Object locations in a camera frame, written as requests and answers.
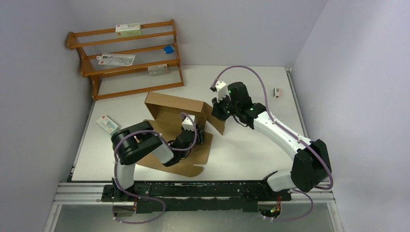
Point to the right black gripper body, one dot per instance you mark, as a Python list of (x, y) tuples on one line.
[(225, 108)]

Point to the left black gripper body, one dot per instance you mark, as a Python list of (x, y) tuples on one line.
[(199, 138)]

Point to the brown cardboard box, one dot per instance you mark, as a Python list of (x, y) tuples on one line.
[(168, 113)]

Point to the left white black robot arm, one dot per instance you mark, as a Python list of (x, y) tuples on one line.
[(137, 141)]

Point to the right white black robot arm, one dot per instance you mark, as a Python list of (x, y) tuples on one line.
[(310, 159)]

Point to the white box lower shelf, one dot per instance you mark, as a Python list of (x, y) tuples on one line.
[(156, 70)]

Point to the white green box on table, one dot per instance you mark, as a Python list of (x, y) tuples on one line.
[(107, 124)]

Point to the white green box top shelf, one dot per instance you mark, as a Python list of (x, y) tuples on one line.
[(128, 30)]

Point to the small pink white object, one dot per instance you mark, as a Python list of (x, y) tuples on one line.
[(277, 92)]

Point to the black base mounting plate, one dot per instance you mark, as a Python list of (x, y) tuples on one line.
[(155, 196)]

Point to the small blue object on shelf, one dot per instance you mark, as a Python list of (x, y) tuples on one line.
[(169, 49)]

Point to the orange wooden shelf rack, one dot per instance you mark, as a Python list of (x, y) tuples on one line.
[(126, 49)]

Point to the clear plastic package on shelf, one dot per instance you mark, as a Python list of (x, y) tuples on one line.
[(115, 59)]

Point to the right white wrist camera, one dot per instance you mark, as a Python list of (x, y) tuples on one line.
[(221, 89)]

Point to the aluminium frame rail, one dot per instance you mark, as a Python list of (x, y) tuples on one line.
[(89, 193)]

